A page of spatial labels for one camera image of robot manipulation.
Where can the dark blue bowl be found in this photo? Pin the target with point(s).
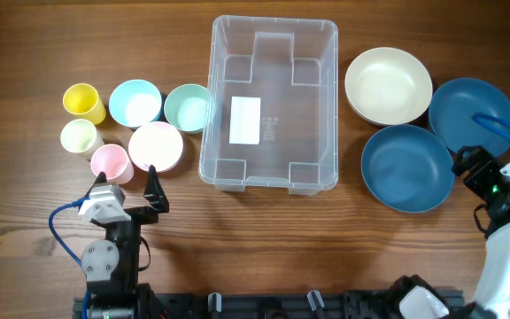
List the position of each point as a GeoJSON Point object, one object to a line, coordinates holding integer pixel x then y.
{"type": "Point", "coordinates": [407, 168]}
{"type": "Point", "coordinates": [451, 110]}

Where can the yellow plastic cup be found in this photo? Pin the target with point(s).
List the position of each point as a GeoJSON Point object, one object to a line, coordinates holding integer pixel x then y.
{"type": "Point", "coordinates": [83, 101]}

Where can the pink plastic cup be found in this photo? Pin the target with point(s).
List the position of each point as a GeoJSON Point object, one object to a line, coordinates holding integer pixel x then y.
{"type": "Point", "coordinates": [114, 161]}

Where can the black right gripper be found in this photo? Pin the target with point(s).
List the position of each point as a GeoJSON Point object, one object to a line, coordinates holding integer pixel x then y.
{"type": "Point", "coordinates": [488, 167]}

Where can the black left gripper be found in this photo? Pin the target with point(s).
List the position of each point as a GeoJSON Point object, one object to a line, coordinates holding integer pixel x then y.
{"type": "Point", "coordinates": [153, 192]}

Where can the clear plastic storage bin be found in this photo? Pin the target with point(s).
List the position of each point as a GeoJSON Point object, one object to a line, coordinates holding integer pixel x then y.
{"type": "Point", "coordinates": [292, 66]}

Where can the light pink plastic bowl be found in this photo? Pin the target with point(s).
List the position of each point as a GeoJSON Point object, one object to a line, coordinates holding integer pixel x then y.
{"type": "Point", "coordinates": [156, 143]}

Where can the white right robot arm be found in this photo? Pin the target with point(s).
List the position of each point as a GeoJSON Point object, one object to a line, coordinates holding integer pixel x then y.
{"type": "Point", "coordinates": [417, 299]}

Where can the cream plastic cup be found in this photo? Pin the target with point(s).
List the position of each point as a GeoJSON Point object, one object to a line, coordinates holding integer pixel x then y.
{"type": "Point", "coordinates": [81, 137]}

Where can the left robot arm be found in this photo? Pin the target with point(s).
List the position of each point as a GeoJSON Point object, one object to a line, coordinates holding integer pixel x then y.
{"type": "Point", "coordinates": [111, 265]}

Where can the white label in bin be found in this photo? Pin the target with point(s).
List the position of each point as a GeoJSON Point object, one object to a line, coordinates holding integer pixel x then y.
{"type": "Point", "coordinates": [245, 120]}

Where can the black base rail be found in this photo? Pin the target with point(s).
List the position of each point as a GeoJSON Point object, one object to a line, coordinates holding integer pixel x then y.
{"type": "Point", "coordinates": [350, 304]}

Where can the light blue plastic bowl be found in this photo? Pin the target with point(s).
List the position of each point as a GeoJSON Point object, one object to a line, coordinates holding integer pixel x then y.
{"type": "Point", "coordinates": [135, 103]}

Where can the mint green plastic bowl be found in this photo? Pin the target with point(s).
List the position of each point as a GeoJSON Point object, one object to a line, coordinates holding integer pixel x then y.
{"type": "Point", "coordinates": [185, 107]}

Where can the cream plastic bowl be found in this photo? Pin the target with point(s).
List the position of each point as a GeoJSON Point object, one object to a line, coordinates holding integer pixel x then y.
{"type": "Point", "coordinates": [388, 86]}

